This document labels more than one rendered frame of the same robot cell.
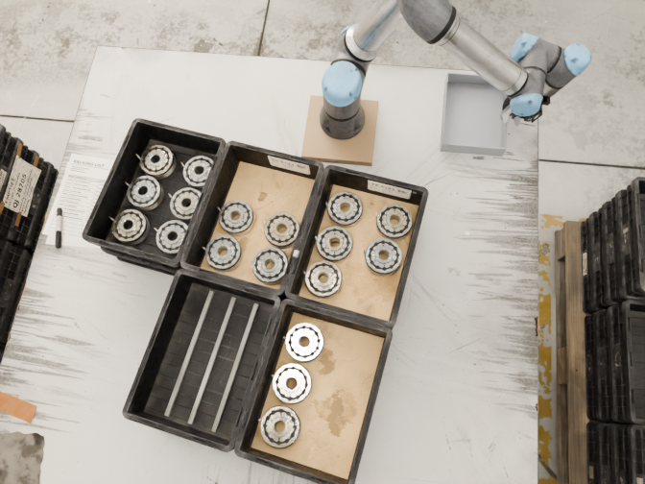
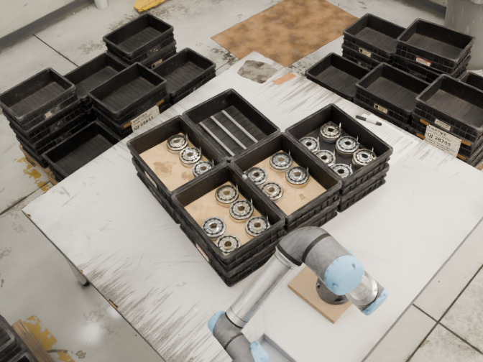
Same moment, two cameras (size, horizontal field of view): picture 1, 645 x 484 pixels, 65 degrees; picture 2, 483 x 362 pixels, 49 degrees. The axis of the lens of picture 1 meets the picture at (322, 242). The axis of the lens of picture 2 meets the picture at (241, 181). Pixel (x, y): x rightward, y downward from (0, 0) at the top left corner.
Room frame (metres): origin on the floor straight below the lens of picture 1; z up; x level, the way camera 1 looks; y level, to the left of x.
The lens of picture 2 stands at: (1.13, -1.19, 2.61)
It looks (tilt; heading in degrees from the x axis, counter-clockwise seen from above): 49 degrees down; 121
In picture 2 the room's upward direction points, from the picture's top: 6 degrees counter-clockwise
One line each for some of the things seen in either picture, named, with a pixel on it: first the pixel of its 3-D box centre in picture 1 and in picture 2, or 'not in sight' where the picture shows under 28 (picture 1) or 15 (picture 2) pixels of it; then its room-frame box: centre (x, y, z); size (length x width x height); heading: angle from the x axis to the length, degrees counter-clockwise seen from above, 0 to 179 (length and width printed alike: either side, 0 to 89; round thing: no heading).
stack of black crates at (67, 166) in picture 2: not in sight; (88, 161); (-0.85, 0.32, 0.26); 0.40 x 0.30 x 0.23; 72
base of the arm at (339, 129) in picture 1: (342, 111); (336, 281); (0.90, -0.15, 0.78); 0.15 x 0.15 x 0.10
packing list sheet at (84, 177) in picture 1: (85, 200); (379, 137); (0.81, 0.75, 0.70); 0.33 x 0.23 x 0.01; 162
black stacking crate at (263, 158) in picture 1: (257, 221); (284, 181); (0.54, 0.17, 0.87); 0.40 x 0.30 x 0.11; 152
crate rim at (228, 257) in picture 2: (358, 242); (226, 209); (0.40, -0.09, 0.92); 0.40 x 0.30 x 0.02; 152
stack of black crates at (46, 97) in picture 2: not in sight; (47, 118); (-1.23, 0.45, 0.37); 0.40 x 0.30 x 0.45; 72
